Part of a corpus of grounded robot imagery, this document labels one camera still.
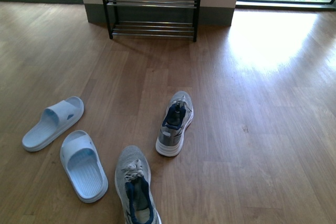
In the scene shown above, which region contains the light blue slide right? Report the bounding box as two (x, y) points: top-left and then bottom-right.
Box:
(60, 130), (108, 203)

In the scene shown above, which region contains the black metal shoe rack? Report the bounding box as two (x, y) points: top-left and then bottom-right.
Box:
(102, 0), (201, 41)

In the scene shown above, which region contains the grey sneaker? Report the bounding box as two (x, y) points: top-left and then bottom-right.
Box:
(155, 91), (194, 157)
(114, 145), (162, 223)

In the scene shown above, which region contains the light blue slide left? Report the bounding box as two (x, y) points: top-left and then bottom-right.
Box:
(22, 96), (84, 152)

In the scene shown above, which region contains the light blue slide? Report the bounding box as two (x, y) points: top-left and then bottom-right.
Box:
(60, 130), (108, 203)
(22, 96), (84, 152)

